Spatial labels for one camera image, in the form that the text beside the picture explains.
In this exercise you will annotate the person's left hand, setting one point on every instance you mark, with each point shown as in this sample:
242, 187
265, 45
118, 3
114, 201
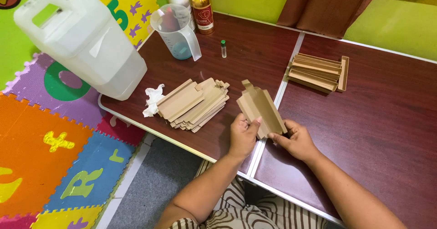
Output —
241, 138

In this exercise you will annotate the person's right hand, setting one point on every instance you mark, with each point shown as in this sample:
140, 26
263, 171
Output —
298, 143

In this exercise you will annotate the brown cardboard box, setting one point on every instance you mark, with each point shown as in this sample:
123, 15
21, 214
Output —
261, 107

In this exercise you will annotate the pile of flat cardboard blanks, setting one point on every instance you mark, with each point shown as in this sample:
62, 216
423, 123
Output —
193, 104

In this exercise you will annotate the striped brown and cream clothing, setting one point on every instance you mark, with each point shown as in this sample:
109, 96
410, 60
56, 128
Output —
249, 212

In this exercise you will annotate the stack of folded cardboard trays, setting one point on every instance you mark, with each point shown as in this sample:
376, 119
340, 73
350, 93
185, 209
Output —
319, 72

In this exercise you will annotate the small green-capped glass vial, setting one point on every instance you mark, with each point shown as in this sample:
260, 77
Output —
223, 48

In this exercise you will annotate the crumpled white tissue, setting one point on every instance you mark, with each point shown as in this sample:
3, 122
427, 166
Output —
153, 99

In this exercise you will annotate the clear plastic measuring jug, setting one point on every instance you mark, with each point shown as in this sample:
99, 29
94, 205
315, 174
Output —
177, 30

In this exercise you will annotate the gold bottle with red label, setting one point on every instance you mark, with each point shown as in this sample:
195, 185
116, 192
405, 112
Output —
202, 8

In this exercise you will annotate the brown curtain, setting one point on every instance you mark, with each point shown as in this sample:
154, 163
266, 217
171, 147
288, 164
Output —
324, 6

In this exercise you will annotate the silver bottle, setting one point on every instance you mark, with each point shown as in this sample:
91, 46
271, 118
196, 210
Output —
181, 0

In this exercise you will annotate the colourful foam puzzle mat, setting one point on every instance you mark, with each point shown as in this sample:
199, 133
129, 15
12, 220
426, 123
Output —
58, 130

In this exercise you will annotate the large translucent plastic jerrycan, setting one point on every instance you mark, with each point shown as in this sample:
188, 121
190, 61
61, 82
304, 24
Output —
82, 39

